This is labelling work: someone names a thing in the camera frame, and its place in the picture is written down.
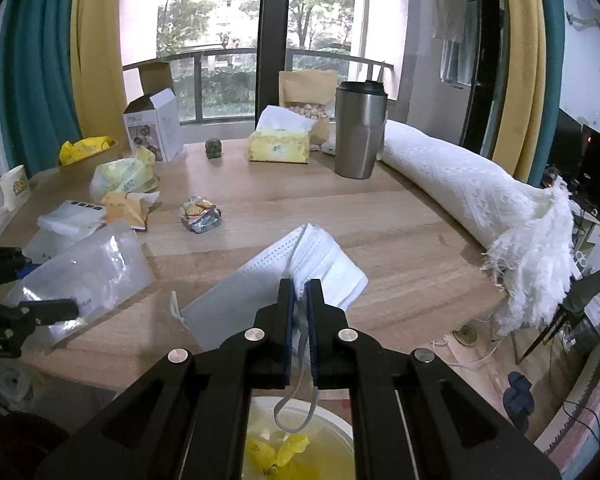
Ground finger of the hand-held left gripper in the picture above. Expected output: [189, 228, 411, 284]
[16, 298, 80, 327]
[0, 246, 32, 291]

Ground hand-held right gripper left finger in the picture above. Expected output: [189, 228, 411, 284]
[35, 278, 296, 480]

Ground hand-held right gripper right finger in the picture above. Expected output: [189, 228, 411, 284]
[307, 278, 563, 480]

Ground white face mask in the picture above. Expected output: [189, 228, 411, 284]
[169, 222, 370, 434]

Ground clear plastic bag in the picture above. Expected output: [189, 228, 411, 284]
[4, 222, 156, 346]

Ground white packet with black squares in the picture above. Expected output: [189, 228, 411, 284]
[37, 199, 108, 235]

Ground white trash bin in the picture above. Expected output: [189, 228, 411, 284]
[240, 396, 355, 480]

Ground yellow-green tissue wrapper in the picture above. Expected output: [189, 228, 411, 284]
[90, 147, 160, 201]

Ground white mug with yellow print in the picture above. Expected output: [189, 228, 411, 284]
[0, 165, 32, 218]

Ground orange-yellow paper wrapper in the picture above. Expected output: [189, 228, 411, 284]
[101, 191, 163, 233]

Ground crumpled snack wrapper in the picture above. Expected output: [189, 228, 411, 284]
[180, 197, 224, 234]

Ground brown cardboard tray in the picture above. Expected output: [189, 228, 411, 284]
[57, 139, 120, 184]

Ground yellow plastic bag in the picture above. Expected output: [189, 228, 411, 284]
[59, 137, 115, 166]

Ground yellow crumpled wrapper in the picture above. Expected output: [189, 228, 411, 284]
[246, 434, 311, 477]

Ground yellow tissue pack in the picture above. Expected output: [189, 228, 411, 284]
[247, 105, 317, 165]

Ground stainless steel tumbler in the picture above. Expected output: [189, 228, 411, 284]
[334, 80, 388, 180]

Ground rolled white fringed towel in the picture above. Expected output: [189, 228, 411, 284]
[380, 120, 581, 337]

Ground white printed carton box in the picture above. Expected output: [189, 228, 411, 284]
[123, 87, 185, 163]

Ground teal curtain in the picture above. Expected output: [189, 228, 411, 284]
[527, 0, 567, 187]
[0, 0, 83, 176]

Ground blue slipper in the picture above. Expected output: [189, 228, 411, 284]
[502, 371, 533, 423]

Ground kraft paper snack bag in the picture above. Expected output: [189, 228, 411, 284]
[278, 70, 340, 145]

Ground yellow curtain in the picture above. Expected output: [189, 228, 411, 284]
[492, 0, 548, 181]
[70, 0, 131, 157]

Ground black balcony railing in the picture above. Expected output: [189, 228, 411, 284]
[122, 47, 395, 123]

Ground hanging clothes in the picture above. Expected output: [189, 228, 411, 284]
[432, 0, 481, 89]

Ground black monitor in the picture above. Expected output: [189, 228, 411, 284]
[545, 107, 600, 226]

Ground white air conditioner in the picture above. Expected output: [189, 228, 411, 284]
[567, 0, 600, 32]

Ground black window frame post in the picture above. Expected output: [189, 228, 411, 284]
[254, 0, 294, 131]

